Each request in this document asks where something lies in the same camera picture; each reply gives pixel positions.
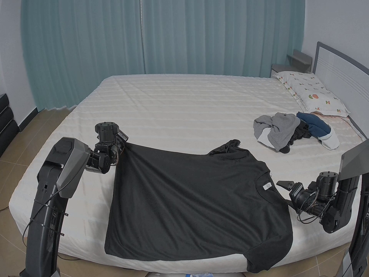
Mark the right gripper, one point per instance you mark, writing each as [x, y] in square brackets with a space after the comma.
[307, 203]

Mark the black T-shirt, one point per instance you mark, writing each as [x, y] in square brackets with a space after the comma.
[187, 200]

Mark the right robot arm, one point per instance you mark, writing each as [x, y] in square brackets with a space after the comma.
[343, 200]

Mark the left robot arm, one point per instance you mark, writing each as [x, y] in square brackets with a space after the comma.
[67, 166]

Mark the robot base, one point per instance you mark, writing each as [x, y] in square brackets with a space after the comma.
[201, 275]

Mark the pile of clothes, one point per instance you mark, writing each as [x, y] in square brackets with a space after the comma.
[284, 128]

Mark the bed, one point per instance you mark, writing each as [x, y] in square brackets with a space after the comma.
[178, 111]

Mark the white printed pillow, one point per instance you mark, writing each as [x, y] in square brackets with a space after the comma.
[312, 92]

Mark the grey bedside table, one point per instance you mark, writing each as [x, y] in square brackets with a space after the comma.
[291, 66]

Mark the blue-green curtain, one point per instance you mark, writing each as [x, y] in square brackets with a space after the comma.
[219, 27]
[80, 39]

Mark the black chest of drawers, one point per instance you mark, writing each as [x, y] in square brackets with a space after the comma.
[7, 120]

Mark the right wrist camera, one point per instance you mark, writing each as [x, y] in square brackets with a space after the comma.
[297, 191]

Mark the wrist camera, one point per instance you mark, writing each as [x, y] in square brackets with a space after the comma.
[297, 191]
[122, 135]

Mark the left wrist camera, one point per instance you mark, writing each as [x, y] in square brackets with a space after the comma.
[122, 135]

